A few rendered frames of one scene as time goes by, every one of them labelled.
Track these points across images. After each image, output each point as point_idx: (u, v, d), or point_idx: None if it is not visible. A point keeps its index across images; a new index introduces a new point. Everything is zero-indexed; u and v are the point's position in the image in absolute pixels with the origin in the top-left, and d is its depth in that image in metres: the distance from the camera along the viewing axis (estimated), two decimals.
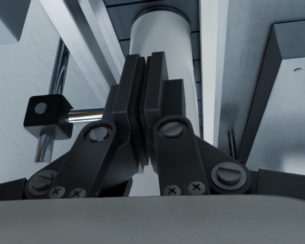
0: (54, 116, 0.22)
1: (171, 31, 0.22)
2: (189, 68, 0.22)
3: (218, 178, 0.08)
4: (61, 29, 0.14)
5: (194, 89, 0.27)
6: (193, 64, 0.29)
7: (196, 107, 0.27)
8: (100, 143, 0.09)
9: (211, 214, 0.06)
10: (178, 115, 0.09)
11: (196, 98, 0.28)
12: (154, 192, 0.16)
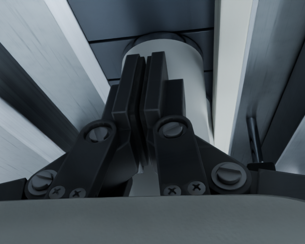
0: None
1: (174, 69, 0.15)
2: (201, 122, 0.15)
3: (218, 178, 0.08)
4: None
5: (209, 133, 0.20)
6: (208, 97, 0.22)
7: None
8: (100, 143, 0.09)
9: (211, 214, 0.06)
10: (178, 115, 0.09)
11: (213, 144, 0.21)
12: None
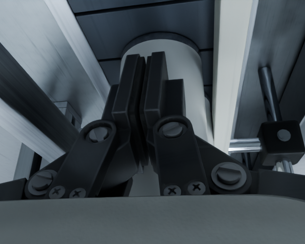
0: None
1: (174, 70, 0.15)
2: (200, 123, 0.15)
3: (218, 178, 0.08)
4: None
5: (208, 132, 0.20)
6: (207, 96, 0.22)
7: None
8: (100, 143, 0.09)
9: (211, 214, 0.06)
10: (178, 115, 0.09)
11: (213, 144, 0.21)
12: None
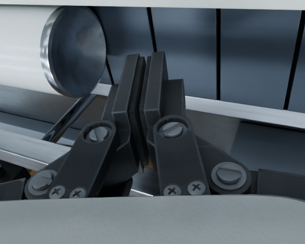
0: None
1: None
2: None
3: (218, 178, 0.08)
4: None
5: None
6: None
7: None
8: (100, 143, 0.09)
9: (211, 214, 0.06)
10: (178, 115, 0.09)
11: None
12: None
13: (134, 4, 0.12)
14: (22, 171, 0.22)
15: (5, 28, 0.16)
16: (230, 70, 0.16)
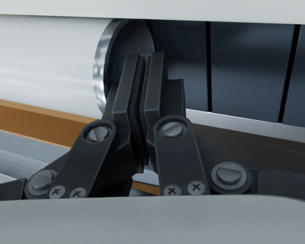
0: None
1: None
2: None
3: (218, 178, 0.08)
4: None
5: None
6: None
7: None
8: (100, 143, 0.09)
9: (211, 214, 0.06)
10: (178, 115, 0.09)
11: None
12: None
13: None
14: None
15: (47, 43, 0.13)
16: None
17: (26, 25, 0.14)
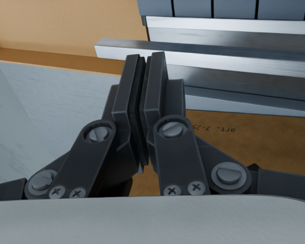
0: None
1: None
2: None
3: (218, 178, 0.08)
4: None
5: None
6: None
7: None
8: (100, 143, 0.09)
9: (211, 214, 0.06)
10: (178, 115, 0.09)
11: None
12: None
13: None
14: None
15: None
16: None
17: None
